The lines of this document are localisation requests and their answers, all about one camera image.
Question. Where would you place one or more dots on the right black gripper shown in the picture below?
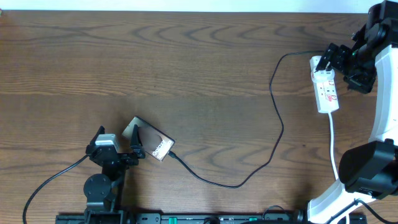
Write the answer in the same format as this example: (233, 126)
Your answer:
(364, 84)

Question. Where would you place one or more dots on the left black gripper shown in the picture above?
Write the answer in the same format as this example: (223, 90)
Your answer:
(123, 157)

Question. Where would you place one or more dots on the bronze Galaxy smartphone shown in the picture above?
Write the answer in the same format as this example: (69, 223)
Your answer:
(154, 142)

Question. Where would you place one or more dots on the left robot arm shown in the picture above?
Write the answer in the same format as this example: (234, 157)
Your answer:
(104, 191)

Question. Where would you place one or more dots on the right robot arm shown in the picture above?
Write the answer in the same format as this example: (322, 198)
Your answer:
(367, 172)

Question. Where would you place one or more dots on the white USB charger plug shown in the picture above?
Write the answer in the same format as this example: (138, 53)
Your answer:
(314, 61)

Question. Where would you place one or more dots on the white power strip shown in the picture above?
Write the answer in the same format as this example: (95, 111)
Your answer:
(325, 91)

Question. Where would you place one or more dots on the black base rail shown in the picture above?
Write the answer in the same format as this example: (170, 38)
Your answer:
(271, 215)

